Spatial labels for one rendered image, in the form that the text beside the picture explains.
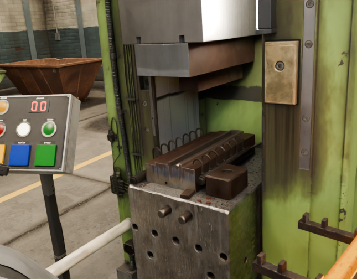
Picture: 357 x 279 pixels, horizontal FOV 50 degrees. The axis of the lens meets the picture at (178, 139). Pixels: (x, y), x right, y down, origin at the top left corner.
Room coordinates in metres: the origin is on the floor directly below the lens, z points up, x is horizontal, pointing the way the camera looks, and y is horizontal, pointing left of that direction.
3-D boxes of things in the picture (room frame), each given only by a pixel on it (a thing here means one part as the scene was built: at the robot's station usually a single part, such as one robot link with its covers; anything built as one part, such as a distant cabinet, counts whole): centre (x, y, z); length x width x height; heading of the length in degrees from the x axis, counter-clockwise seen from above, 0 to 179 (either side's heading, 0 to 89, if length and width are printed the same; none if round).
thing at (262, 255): (0.74, -0.24, 0.95); 0.23 x 0.06 x 0.02; 137
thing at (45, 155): (1.28, 0.46, 1.01); 0.07 x 0.05 x 0.07; 78
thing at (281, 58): (1.07, -0.29, 1.27); 0.09 x 0.02 x 0.17; 53
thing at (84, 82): (7.89, 2.45, 0.42); 1.89 x 1.20 x 0.85; 55
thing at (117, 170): (1.48, 0.26, 0.80); 0.06 x 0.03 x 0.14; 53
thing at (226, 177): (1.09, -0.14, 0.95); 0.12 x 0.08 x 0.06; 143
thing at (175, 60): (1.32, -0.09, 1.32); 0.42 x 0.20 x 0.10; 143
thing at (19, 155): (1.30, 0.56, 1.01); 0.07 x 0.05 x 0.07; 78
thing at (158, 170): (1.32, -0.09, 0.96); 0.42 x 0.20 x 0.09; 143
